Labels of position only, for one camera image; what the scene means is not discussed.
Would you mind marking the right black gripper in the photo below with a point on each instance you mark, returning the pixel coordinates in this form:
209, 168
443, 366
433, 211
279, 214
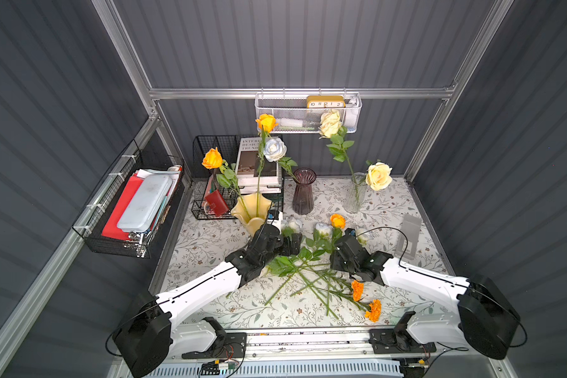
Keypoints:
342, 246

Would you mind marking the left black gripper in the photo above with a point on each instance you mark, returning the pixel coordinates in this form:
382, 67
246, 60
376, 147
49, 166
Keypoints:
280, 236

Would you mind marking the white rose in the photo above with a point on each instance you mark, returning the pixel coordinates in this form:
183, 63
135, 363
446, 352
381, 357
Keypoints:
323, 230
294, 224

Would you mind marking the orange rose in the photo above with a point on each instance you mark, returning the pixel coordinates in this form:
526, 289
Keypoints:
223, 174
338, 221
266, 123

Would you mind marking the red leather wallet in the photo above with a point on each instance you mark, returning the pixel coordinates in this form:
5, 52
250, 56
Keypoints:
215, 205

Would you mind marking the grey packet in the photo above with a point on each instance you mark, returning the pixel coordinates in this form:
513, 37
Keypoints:
407, 242

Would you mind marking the cream rose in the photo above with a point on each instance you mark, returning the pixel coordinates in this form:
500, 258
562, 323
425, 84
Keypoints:
330, 116
378, 176
338, 145

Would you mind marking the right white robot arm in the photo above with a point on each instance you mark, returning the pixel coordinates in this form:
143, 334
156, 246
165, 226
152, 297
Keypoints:
478, 316

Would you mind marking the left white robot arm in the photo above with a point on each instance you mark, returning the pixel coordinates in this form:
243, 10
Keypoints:
154, 327

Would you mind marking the yellow wavy glass vase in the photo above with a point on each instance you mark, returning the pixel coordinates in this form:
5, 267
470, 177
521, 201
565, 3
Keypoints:
252, 211

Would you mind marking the clear glass vase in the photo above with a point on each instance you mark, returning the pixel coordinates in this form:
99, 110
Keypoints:
356, 193

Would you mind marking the purple ribbed glass vase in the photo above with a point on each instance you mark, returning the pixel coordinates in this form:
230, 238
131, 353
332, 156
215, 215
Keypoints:
303, 200

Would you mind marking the floral patterned table mat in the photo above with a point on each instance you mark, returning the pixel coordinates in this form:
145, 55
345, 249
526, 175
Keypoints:
302, 291

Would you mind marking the light blue flat case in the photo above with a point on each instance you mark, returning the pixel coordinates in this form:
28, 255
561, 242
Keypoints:
145, 204

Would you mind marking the red folder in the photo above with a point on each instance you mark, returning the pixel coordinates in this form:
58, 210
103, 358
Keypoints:
111, 230

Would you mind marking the black wire desk organizer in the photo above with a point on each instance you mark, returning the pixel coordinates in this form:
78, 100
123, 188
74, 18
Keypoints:
228, 146

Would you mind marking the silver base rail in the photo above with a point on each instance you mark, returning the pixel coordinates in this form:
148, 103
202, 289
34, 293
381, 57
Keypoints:
334, 352

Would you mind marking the black wire side basket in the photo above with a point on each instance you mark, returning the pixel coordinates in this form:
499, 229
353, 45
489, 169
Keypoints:
98, 210

